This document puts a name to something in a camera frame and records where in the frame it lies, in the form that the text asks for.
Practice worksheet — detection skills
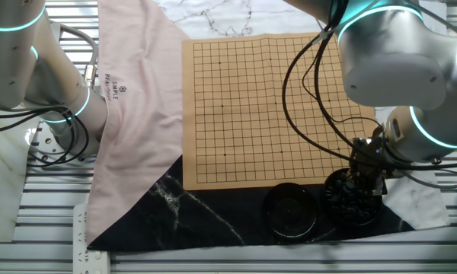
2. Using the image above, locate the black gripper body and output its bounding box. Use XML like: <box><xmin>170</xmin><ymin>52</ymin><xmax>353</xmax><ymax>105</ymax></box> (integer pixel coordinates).
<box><xmin>348</xmin><ymin>150</ymin><xmax>388</xmax><ymax>197</ymax></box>

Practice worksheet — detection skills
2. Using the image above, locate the tan go board mat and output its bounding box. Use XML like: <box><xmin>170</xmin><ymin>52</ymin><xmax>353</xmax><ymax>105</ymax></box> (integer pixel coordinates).
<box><xmin>181</xmin><ymin>32</ymin><xmax>384</xmax><ymax>191</ymax></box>

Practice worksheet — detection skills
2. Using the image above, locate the white marble board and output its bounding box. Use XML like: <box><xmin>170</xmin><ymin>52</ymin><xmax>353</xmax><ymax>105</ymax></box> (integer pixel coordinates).
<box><xmin>0</xmin><ymin>108</ymin><xmax>41</xmax><ymax>243</ymax></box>

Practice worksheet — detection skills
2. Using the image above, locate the black round stone bowl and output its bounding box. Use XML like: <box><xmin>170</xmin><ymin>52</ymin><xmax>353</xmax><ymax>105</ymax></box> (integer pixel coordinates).
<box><xmin>323</xmin><ymin>167</ymin><xmax>384</xmax><ymax>229</ymax></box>

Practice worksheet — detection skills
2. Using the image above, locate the black round bowl lid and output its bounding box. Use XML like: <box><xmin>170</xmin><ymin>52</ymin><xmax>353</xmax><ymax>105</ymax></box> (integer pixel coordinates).
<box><xmin>262</xmin><ymin>182</ymin><xmax>320</xmax><ymax>241</ymax></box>

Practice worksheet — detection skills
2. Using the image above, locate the black marble cloth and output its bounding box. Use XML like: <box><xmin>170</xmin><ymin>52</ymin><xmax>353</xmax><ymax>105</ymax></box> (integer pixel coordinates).
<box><xmin>87</xmin><ymin>154</ymin><xmax>416</xmax><ymax>252</ymax></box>

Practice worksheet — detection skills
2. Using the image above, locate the pink printed cloth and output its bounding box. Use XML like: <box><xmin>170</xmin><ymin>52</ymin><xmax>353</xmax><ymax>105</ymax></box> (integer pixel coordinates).
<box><xmin>85</xmin><ymin>0</ymin><xmax>191</xmax><ymax>247</ymax></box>

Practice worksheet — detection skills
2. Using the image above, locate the white power strip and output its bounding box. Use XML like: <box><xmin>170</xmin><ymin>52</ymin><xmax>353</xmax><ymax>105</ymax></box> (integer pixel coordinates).
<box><xmin>72</xmin><ymin>203</ymin><xmax>111</xmax><ymax>274</ymax></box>

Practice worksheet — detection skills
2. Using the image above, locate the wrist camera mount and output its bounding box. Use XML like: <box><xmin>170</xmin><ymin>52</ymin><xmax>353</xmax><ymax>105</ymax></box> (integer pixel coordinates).
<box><xmin>352</xmin><ymin>127</ymin><xmax>385</xmax><ymax>153</ymax></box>

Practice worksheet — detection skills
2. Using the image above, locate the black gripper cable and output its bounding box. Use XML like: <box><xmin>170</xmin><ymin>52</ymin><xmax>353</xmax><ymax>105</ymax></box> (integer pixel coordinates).
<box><xmin>382</xmin><ymin>159</ymin><xmax>457</xmax><ymax>170</ymax></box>

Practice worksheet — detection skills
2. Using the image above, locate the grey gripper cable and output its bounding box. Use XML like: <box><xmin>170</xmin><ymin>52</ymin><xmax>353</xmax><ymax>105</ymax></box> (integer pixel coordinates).
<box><xmin>398</xmin><ymin>169</ymin><xmax>457</xmax><ymax>190</ymax></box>

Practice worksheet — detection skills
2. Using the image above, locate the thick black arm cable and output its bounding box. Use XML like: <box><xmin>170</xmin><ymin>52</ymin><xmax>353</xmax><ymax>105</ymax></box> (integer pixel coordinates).
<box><xmin>281</xmin><ymin>26</ymin><xmax>366</xmax><ymax>167</ymax></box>
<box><xmin>313</xmin><ymin>30</ymin><xmax>361</xmax><ymax>153</ymax></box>

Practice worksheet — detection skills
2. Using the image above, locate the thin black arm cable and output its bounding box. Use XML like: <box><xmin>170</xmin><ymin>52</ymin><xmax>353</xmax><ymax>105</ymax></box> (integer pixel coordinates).
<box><xmin>301</xmin><ymin>45</ymin><xmax>384</xmax><ymax>129</ymax></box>

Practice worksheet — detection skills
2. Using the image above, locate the black base cable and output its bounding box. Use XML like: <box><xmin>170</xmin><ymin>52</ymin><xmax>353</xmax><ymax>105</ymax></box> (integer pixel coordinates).
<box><xmin>0</xmin><ymin>105</ymin><xmax>81</xmax><ymax>134</ymax></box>
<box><xmin>26</xmin><ymin>112</ymin><xmax>91</xmax><ymax>168</ymax></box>

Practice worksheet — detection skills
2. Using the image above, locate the grey hose with metal connector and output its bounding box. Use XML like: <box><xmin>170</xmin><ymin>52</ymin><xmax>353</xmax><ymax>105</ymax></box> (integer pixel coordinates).
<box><xmin>59</xmin><ymin>24</ymin><xmax>100</xmax><ymax>91</ymax></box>

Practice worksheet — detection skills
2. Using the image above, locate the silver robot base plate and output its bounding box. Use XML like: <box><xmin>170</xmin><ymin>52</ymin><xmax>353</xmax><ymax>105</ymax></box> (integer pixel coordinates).
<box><xmin>28</xmin><ymin>121</ymin><xmax>100</xmax><ymax>168</ymax></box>

